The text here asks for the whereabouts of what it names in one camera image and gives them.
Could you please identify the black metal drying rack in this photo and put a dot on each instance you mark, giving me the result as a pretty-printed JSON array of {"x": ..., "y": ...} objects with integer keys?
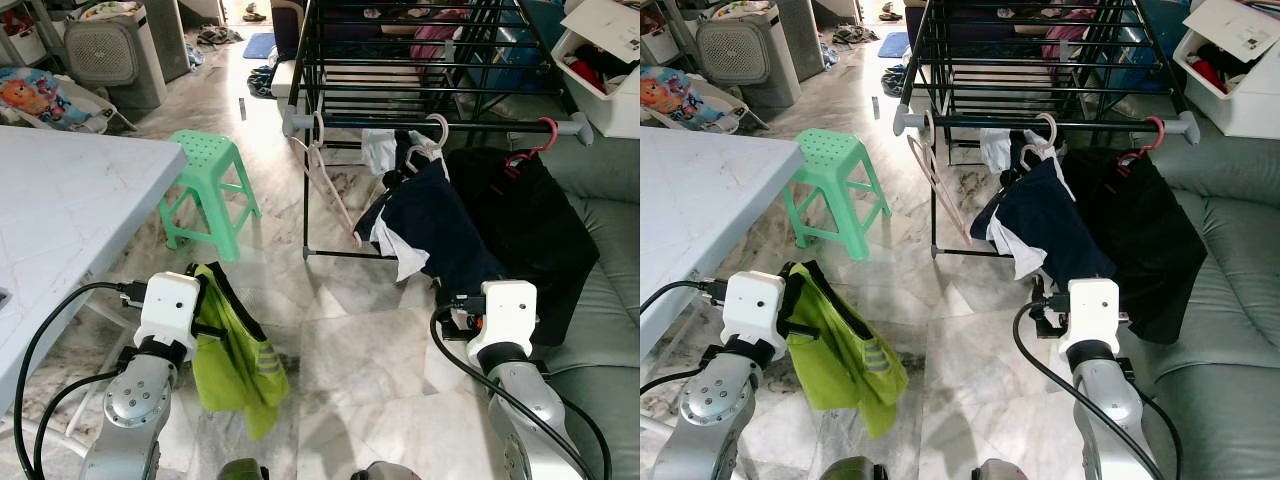
[
  {"x": 1090, "y": 124},
  {"x": 475, "y": 127}
]

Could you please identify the cartoon print baby rocker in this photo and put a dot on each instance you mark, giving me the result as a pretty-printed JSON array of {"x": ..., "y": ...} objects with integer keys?
[
  {"x": 40, "y": 95},
  {"x": 680, "y": 95}
]

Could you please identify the grey plastic folding table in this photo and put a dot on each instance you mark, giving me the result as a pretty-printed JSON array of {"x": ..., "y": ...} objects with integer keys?
[
  {"x": 710, "y": 220},
  {"x": 70, "y": 220}
]

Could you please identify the grey green leather sofa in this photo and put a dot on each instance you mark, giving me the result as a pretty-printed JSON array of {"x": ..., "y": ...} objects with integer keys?
[
  {"x": 600, "y": 400},
  {"x": 1230, "y": 300}
]

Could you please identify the red plastic hanger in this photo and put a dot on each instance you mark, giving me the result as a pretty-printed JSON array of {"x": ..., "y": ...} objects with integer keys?
[
  {"x": 552, "y": 130},
  {"x": 1160, "y": 128}
]

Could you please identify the lime green shirt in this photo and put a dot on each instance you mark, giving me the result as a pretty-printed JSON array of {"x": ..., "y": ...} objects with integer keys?
[
  {"x": 845, "y": 370},
  {"x": 235, "y": 370}
]

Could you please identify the black cloth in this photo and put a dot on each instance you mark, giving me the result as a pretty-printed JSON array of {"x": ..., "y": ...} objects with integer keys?
[
  {"x": 1235, "y": 62},
  {"x": 618, "y": 60}
]

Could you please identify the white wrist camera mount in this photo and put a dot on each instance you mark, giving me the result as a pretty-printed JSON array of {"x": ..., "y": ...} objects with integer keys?
[
  {"x": 1092, "y": 312},
  {"x": 505, "y": 315},
  {"x": 752, "y": 310},
  {"x": 168, "y": 310}
]

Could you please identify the red cloth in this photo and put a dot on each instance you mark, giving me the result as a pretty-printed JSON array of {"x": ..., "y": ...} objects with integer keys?
[
  {"x": 586, "y": 72},
  {"x": 1207, "y": 74}
]

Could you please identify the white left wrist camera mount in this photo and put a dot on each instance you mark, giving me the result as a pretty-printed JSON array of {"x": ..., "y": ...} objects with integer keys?
[
  {"x": 168, "y": 310},
  {"x": 752, "y": 310}
]

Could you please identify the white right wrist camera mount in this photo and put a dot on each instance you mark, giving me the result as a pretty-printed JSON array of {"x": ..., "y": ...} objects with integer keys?
[
  {"x": 1092, "y": 312},
  {"x": 505, "y": 315}
]

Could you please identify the grey air purifier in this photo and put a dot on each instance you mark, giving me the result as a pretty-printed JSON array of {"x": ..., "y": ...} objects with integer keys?
[
  {"x": 115, "y": 55},
  {"x": 745, "y": 55}
]

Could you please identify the large blue plastic bin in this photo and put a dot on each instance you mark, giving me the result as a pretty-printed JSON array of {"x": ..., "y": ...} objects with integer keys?
[
  {"x": 515, "y": 60},
  {"x": 1145, "y": 60}
]

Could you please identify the navy and white shirt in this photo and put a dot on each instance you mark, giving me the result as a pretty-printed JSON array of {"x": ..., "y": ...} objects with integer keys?
[
  {"x": 1050, "y": 225},
  {"x": 440, "y": 230}
]

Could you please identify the maroon pink garment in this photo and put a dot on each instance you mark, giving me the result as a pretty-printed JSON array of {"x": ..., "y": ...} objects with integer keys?
[
  {"x": 1066, "y": 33},
  {"x": 440, "y": 35}
]

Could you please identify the black shirt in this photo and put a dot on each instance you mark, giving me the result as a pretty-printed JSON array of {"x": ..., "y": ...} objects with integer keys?
[
  {"x": 530, "y": 240},
  {"x": 1140, "y": 240}
]

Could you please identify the pale pink plastic hanger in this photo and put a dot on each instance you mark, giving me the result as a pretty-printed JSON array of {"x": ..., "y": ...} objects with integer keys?
[
  {"x": 335, "y": 195},
  {"x": 442, "y": 125},
  {"x": 1052, "y": 124},
  {"x": 948, "y": 195}
]

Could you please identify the white storage box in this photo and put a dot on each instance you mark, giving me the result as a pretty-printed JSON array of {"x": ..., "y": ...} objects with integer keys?
[
  {"x": 615, "y": 110},
  {"x": 1245, "y": 110}
]

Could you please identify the grey robot left leg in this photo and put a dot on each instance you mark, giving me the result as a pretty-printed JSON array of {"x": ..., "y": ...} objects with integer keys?
[
  {"x": 847, "y": 469},
  {"x": 240, "y": 470}
]

